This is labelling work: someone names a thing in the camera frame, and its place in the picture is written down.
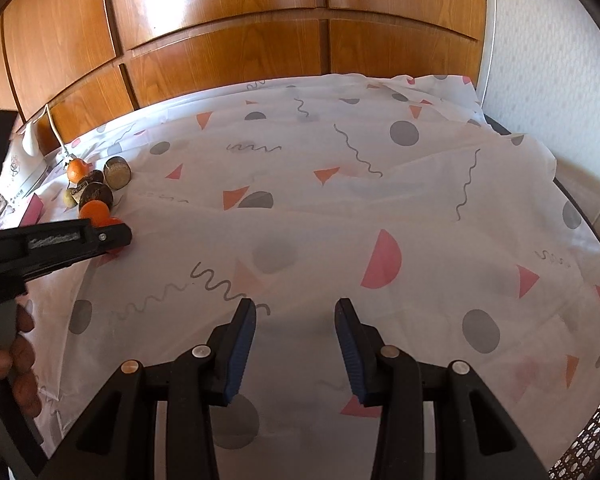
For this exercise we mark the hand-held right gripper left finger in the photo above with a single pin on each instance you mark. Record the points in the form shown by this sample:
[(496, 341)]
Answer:
[(240, 355)]

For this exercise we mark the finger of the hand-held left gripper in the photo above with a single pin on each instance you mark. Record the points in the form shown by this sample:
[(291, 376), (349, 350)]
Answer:
[(80, 240)]

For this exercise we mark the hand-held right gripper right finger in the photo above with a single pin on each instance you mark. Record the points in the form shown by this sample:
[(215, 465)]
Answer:
[(351, 355)]

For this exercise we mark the orange fruit piece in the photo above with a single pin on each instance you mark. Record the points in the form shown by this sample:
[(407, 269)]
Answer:
[(96, 211)]

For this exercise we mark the small red fruit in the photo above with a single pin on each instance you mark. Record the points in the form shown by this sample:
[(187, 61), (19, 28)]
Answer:
[(115, 221)]

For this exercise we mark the yellow round fruit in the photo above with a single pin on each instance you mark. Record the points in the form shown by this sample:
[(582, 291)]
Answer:
[(70, 196)]

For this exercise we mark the small dark fruit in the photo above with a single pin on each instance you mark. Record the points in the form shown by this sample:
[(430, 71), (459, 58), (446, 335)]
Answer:
[(95, 176)]

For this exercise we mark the person's left hand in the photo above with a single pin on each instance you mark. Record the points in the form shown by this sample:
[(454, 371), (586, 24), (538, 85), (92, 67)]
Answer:
[(22, 360)]

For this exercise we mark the white kettle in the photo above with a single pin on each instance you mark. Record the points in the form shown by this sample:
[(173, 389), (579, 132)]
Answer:
[(17, 170)]

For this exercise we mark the dark brown round fruit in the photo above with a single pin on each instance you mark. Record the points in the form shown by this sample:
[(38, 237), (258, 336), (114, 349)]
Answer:
[(96, 195)]

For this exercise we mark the halved kiwi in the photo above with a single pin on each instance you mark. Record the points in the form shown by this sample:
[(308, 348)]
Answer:
[(118, 172)]

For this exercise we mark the patterned white tablecloth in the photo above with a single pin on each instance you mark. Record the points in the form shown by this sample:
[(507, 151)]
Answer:
[(330, 210)]

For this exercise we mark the wooden wardrobe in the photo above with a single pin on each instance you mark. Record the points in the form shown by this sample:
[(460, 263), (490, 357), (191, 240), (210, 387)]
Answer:
[(205, 25)]

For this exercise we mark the wicker chair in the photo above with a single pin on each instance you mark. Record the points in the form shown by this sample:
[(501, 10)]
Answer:
[(597, 435)]

